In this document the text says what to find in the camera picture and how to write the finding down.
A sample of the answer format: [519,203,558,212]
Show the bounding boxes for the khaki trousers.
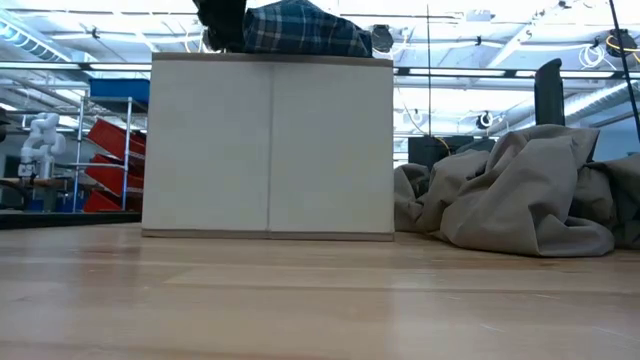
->
[393,123,640,259]

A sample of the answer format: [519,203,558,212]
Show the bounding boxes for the black slanted pole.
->
[608,0,640,144]

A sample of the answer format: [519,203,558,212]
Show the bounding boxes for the black tower stand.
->
[533,58,567,128]

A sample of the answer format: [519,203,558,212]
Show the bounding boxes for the metal shelf rack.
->
[72,94,151,214]

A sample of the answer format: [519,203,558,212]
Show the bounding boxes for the red plastic bin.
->
[82,189,144,214]
[84,153,146,197]
[87,118,147,162]

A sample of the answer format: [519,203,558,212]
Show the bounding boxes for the blue plaid shirt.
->
[242,0,374,59]

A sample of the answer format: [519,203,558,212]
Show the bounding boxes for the blue plastic bin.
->
[88,78,151,105]

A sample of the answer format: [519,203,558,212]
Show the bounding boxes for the black monitor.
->
[407,134,454,171]

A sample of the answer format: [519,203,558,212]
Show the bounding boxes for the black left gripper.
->
[192,0,249,54]

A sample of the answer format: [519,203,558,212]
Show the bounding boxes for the thin vertical pole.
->
[426,4,432,137]

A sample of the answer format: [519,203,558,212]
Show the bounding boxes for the wooden workbench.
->
[0,177,76,192]

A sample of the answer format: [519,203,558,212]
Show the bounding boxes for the beige fabric storage box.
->
[141,52,396,242]

